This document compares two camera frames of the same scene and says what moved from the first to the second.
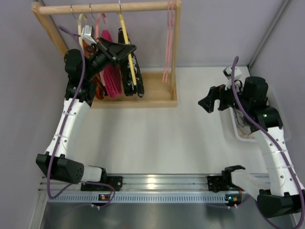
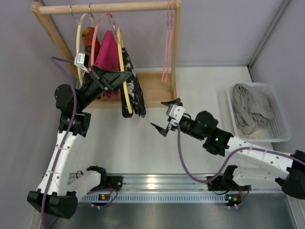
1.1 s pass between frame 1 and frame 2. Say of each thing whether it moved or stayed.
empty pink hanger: stayed
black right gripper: moved
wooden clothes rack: stayed
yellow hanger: moved
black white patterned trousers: moved
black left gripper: moved
